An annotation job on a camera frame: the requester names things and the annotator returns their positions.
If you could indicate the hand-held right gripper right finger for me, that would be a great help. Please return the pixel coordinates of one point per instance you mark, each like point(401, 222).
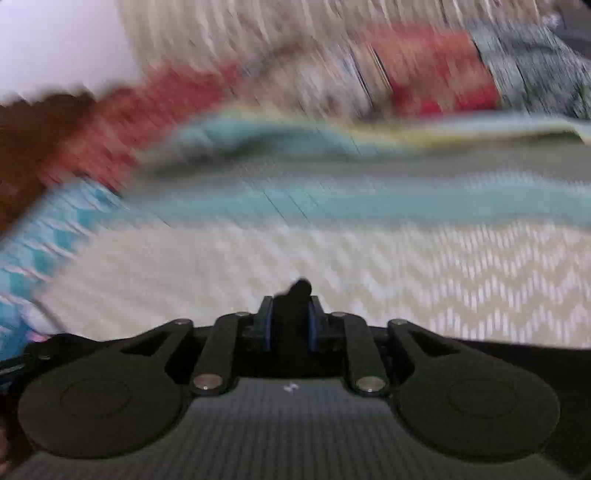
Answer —
point(314, 327)

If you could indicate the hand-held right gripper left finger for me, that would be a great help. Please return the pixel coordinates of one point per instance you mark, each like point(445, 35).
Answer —
point(267, 323)

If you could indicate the black pants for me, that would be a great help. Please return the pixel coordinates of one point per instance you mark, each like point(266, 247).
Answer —
point(294, 314)

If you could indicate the patterned teal beige bedsheet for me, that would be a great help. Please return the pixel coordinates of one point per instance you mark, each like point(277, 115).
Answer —
point(323, 258)

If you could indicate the teal white patterned pillow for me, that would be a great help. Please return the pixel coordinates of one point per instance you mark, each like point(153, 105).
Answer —
point(41, 240)

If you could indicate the carved wooden headboard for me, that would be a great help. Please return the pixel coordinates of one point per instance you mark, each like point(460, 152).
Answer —
point(27, 138)

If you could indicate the dark grey cloth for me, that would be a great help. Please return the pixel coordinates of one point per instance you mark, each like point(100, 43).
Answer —
point(561, 369)

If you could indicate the red floral patchwork quilt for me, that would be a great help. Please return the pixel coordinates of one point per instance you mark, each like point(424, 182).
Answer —
point(429, 69)

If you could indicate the beige leaf print curtain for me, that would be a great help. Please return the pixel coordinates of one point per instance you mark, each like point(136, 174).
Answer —
point(258, 23)

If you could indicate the dark patterned cloth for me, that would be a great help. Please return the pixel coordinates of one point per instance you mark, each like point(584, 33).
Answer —
point(531, 64)

